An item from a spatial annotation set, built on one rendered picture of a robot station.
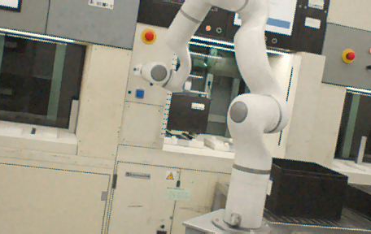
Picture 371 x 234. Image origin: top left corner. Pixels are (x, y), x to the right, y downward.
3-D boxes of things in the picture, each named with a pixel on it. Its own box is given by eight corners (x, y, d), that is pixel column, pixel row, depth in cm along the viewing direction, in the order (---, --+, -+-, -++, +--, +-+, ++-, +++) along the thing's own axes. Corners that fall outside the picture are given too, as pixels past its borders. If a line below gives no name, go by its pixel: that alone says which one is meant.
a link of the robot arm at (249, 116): (277, 173, 159) (290, 99, 158) (243, 175, 146) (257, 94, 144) (246, 164, 168) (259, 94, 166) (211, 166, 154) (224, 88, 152)
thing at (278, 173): (247, 195, 208) (254, 154, 207) (307, 201, 215) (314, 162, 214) (274, 215, 181) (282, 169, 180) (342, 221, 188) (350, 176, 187)
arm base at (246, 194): (257, 240, 148) (268, 179, 146) (201, 223, 157) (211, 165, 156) (279, 229, 164) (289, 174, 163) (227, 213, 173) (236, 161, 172)
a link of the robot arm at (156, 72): (168, 68, 197) (147, 57, 195) (176, 69, 185) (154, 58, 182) (159, 87, 197) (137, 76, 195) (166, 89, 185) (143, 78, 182)
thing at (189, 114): (159, 136, 242) (169, 71, 240) (151, 130, 262) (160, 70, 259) (207, 142, 249) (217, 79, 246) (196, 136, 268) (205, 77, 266)
